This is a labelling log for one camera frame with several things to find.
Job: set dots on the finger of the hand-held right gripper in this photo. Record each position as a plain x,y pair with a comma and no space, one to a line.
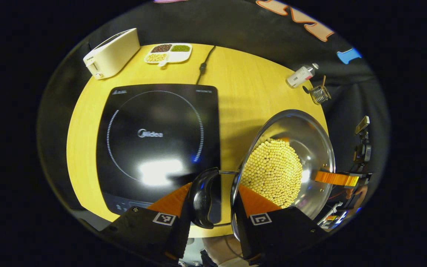
336,178

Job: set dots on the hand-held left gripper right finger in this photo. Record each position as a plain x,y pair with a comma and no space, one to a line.
284,233

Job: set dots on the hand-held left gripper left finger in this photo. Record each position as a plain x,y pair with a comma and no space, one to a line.
143,230

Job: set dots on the stainless steel pot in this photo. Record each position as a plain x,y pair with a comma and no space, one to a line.
310,137

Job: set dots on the black induction cooktop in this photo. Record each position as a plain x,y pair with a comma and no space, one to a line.
154,111

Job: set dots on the heap of yellow soybeans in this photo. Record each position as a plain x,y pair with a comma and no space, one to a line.
272,170

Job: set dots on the small glass jar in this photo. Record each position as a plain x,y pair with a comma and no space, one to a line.
320,95

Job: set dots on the thin wooden stick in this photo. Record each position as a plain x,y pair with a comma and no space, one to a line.
323,81

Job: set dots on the small black cap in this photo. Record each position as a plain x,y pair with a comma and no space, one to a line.
305,89

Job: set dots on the small clear bottle white label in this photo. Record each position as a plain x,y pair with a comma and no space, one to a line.
299,76

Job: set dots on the white divided dish of beans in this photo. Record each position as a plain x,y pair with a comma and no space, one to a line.
181,56

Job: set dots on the white toaster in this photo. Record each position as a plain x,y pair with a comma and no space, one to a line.
113,53

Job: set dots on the black backdrop cloth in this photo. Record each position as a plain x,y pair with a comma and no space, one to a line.
235,22

